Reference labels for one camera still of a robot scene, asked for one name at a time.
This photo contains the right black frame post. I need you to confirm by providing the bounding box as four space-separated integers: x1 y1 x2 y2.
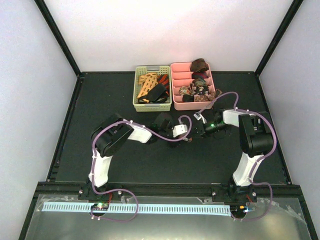
254 0 304 77

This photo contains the brown dotted rolled tie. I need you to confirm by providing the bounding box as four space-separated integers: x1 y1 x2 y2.
193 89 223 102

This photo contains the tan paisley rolled tie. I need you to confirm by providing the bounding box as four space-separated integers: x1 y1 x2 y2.
178 86 193 96

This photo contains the left black frame post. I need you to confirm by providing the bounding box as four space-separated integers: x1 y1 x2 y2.
34 0 82 77

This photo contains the red black striped tie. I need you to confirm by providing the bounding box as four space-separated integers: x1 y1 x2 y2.
157 74 170 89

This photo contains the green floral rolled tie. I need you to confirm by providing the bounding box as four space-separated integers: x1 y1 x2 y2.
192 77 207 87

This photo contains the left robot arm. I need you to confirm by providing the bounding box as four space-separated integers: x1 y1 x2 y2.
88 112 192 200

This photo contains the light blue slotted cable duct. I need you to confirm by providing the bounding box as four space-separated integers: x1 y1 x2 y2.
41 202 231 217

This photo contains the controller board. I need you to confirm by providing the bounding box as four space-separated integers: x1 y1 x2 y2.
90 202 109 211
230 205 254 214

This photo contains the right controller board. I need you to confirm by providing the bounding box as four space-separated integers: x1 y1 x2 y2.
230 205 254 214

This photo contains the clear acrylic sheet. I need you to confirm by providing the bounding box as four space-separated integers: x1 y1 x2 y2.
25 195 311 240

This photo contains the orange patterned tie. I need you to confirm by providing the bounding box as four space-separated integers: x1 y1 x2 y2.
137 72 158 99

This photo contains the pink divided organizer tray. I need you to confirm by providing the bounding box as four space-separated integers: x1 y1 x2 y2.
170 62 216 111

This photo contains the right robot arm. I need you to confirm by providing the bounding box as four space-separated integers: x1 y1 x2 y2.
192 109 277 202

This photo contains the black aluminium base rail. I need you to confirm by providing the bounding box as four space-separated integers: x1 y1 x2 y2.
37 182 303 201

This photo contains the left controller board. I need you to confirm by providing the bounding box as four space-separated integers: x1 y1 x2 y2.
90 202 109 211

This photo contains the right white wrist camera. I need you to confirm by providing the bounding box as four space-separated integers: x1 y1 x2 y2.
193 112 207 124

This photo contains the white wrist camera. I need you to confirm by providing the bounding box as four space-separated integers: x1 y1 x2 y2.
193 112 207 124
172 124 188 138

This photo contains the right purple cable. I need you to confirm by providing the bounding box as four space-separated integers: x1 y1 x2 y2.
197 91 278 223

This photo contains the black rolled tie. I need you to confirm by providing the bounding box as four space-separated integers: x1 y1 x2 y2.
182 94 194 103

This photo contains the purple cable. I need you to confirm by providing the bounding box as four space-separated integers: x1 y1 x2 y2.
197 91 278 223
91 114 193 223

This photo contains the black frame post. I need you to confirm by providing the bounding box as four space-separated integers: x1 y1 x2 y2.
254 0 304 77
34 0 82 77

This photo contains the green plastic basket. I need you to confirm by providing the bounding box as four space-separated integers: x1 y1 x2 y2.
132 65 173 112

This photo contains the dark floral rolled tie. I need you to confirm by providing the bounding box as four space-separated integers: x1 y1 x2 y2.
191 85 211 96

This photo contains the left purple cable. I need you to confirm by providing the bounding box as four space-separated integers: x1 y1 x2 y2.
91 114 193 223

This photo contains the red blue rolled tie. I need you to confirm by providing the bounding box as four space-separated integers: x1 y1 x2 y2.
191 71 209 79

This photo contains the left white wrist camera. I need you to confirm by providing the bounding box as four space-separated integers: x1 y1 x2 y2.
172 124 188 138

